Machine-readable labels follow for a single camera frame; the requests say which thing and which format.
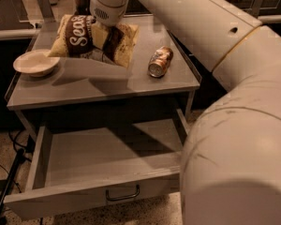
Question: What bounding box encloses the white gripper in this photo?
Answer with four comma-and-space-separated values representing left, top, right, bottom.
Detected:
90, 0, 129, 50

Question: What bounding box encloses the brown chip bag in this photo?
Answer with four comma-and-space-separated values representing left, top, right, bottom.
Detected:
49, 15, 139, 68

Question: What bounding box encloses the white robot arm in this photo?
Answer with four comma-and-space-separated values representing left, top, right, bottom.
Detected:
91, 0, 281, 225

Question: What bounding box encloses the grey counter cabinet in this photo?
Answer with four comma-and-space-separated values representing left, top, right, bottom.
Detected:
7, 15, 200, 136

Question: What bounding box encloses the grey open drawer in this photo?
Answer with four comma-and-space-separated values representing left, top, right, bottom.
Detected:
4, 109, 188, 219

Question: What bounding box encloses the orange soda can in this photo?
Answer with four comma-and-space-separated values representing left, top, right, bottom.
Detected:
148, 46, 173, 78

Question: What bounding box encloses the white bowl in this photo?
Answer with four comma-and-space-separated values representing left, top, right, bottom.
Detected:
13, 49, 60, 77

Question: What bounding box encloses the black stand leg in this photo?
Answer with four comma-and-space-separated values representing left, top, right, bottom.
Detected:
0, 149, 24, 216

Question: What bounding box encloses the black floor cable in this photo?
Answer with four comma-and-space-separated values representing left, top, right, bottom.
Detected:
0, 129, 29, 197

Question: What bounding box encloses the black drawer handle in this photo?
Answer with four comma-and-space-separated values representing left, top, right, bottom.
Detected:
105, 185, 141, 202

